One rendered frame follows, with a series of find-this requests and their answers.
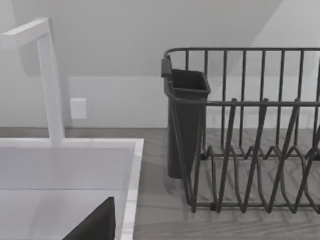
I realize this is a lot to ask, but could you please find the dark grey cutlery holder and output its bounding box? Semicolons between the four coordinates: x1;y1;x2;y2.
167;68;212;179

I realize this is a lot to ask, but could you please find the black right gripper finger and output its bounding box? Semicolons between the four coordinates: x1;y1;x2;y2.
62;196;117;240

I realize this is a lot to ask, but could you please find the tall white tap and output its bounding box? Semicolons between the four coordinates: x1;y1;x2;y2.
0;17;66;149

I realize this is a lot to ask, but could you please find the white wall socket plate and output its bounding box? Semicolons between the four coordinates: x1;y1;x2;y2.
70;98;88;120

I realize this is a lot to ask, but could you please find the dark grey wire dish rack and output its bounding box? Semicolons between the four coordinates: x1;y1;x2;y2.
161;47;320;214

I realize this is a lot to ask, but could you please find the white sink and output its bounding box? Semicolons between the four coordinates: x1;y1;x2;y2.
0;138;145;240

